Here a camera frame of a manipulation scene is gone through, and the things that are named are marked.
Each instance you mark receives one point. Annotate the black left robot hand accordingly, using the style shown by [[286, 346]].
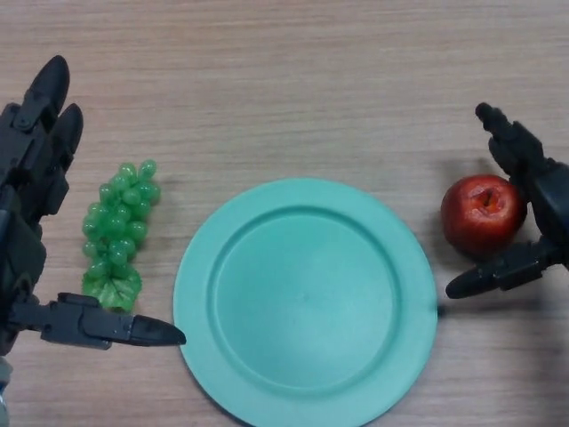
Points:
[[31, 187]]

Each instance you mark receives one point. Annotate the green round plate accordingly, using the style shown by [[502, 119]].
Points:
[[302, 311]]

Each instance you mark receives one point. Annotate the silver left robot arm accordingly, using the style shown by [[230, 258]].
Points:
[[3, 391]]

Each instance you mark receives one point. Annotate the green grape bunch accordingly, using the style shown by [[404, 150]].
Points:
[[115, 222]]

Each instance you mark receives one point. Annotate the red apple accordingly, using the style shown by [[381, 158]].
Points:
[[480, 218]]

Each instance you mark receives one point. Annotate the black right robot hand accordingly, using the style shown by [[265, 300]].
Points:
[[551, 209]]

